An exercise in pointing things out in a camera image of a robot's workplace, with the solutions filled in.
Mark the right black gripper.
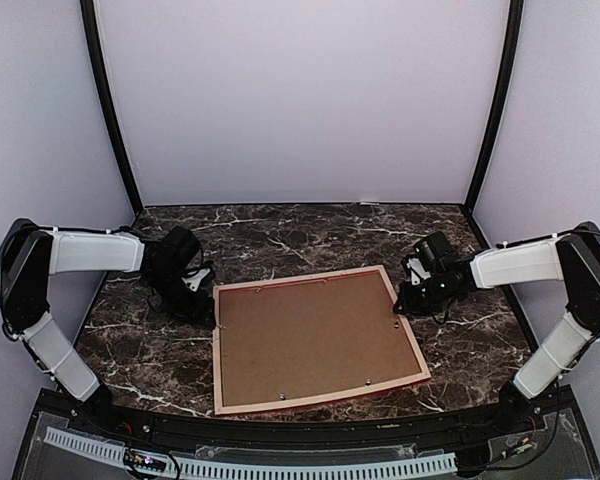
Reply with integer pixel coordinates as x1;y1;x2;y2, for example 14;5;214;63
395;272;458;317

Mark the brown backing board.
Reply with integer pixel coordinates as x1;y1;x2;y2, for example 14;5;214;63
218;272;421;406

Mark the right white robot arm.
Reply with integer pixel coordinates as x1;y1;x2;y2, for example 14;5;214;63
393;221;600;434

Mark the wooden picture frame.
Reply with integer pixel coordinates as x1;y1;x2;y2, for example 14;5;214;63
212;265;430;417

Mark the left black corner post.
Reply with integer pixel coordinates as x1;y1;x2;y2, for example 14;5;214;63
79;0;144;215

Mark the right black corner post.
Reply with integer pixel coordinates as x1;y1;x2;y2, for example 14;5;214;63
463;0;524;217

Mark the white slotted cable duct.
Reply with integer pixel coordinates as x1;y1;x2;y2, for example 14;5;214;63
43;427;458;479

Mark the black front rail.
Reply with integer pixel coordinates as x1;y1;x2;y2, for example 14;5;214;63
34;387;573;461

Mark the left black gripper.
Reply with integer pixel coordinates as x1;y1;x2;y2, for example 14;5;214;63
143;268;216;329

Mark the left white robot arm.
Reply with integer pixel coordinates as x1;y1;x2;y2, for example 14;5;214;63
0;218;216;436

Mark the black corner post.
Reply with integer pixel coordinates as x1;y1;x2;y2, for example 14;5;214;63
463;0;524;217
79;0;144;215

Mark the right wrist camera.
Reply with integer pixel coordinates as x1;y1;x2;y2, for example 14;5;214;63
413;231;457;273

